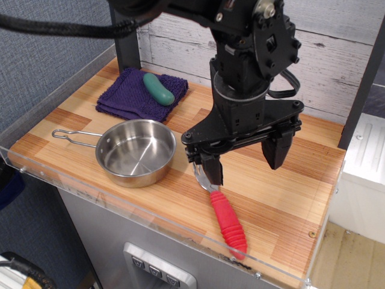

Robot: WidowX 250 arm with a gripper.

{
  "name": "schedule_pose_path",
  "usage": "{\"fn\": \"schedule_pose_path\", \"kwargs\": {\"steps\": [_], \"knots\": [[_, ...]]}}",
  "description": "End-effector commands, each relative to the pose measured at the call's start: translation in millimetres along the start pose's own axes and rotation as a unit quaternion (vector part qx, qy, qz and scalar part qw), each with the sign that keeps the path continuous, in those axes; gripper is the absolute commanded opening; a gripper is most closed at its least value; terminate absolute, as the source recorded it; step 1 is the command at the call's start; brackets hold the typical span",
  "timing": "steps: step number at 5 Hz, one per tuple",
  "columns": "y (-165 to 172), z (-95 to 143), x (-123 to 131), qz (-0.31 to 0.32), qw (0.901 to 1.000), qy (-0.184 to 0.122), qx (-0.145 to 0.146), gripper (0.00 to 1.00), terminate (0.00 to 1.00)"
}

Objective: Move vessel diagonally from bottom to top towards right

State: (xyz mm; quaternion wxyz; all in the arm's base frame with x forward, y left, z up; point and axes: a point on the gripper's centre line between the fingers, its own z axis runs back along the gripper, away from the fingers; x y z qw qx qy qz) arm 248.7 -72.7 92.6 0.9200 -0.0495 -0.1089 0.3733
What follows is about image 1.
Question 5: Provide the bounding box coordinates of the yellow black object bottom left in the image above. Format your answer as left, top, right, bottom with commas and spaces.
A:
1, 252, 58, 288

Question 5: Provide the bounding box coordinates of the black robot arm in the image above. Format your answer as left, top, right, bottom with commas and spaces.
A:
110, 1, 304, 185

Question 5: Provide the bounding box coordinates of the dark left frame post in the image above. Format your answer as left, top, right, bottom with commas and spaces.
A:
109, 1, 141, 72

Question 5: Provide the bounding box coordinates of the dark frame post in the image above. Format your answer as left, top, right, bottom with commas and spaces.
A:
109, 1, 141, 72
337, 19, 384, 150

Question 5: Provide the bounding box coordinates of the dark right frame post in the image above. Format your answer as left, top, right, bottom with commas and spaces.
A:
337, 19, 384, 150

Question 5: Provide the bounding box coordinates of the folded purple cloth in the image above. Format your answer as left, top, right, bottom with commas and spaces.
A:
96, 67, 189, 122

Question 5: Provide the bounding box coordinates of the white ribbed side unit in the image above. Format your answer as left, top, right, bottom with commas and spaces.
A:
328, 113, 384, 243

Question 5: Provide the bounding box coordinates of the silver control panel with buttons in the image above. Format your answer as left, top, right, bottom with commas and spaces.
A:
123, 242, 197, 288

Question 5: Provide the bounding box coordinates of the small stainless steel pan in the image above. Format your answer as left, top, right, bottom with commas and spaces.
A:
52, 119, 177, 188

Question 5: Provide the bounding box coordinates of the black braided cable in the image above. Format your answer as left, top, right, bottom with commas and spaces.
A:
0, 11, 157, 39

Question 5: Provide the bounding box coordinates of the red handled metal fork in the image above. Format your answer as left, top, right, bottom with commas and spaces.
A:
192, 163, 248, 260

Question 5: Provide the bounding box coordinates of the clear acrylic table guard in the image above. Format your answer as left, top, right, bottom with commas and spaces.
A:
2, 140, 345, 288

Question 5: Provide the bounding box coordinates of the green toy pickle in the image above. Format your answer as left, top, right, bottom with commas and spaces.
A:
143, 73, 175, 106

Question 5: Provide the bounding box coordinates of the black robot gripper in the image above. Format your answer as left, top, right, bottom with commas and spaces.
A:
182, 73, 304, 185

